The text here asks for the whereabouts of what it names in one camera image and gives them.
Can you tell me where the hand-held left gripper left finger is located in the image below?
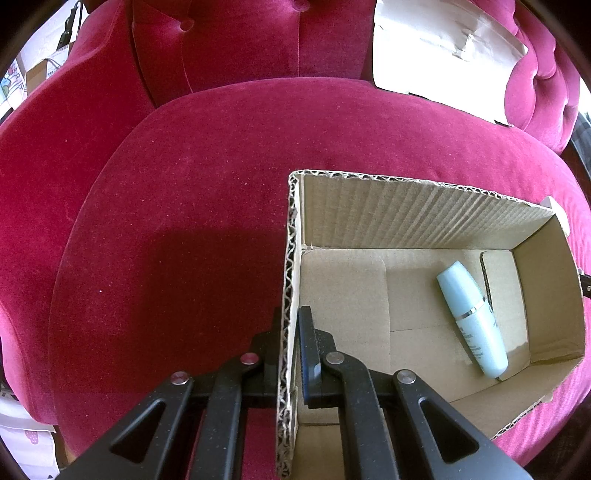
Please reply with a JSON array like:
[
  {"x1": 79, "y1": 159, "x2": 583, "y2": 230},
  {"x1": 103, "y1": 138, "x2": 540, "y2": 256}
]
[{"x1": 55, "y1": 318, "x2": 284, "y2": 480}]

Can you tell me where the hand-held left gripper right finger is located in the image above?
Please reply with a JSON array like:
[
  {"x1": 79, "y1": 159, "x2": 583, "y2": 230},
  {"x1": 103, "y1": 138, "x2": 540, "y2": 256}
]
[{"x1": 298, "y1": 305, "x2": 532, "y2": 480}]

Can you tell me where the light blue bottle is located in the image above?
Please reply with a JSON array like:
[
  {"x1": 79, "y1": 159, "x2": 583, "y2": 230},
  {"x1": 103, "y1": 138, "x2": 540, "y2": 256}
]
[{"x1": 436, "y1": 261, "x2": 509, "y2": 378}]

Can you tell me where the red velvet armchair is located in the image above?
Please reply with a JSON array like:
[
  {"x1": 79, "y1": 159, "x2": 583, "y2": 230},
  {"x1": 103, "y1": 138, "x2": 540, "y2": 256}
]
[{"x1": 0, "y1": 0, "x2": 588, "y2": 480}]

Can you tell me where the pink printed cloth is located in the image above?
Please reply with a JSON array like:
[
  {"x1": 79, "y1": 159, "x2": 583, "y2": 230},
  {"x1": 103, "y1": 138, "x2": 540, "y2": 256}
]
[{"x1": 0, "y1": 392, "x2": 62, "y2": 480}]

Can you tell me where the white paper sheet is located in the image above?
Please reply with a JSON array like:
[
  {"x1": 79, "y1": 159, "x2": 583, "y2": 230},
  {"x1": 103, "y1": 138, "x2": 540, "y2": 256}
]
[{"x1": 369, "y1": 0, "x2": 530, "y2": 127}]

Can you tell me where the small brown cardboard box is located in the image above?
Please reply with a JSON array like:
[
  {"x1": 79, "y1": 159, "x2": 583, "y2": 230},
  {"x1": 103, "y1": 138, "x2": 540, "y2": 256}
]
[{"x1": 25, "y1": 46, "x2": 71, "y2": 95}]

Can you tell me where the cartoon printed wall poster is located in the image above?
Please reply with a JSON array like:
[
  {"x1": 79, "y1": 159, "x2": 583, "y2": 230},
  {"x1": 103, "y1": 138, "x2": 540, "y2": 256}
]
[{"x1": 0, "y1": 60, "x2": 27, "y2": 121}]

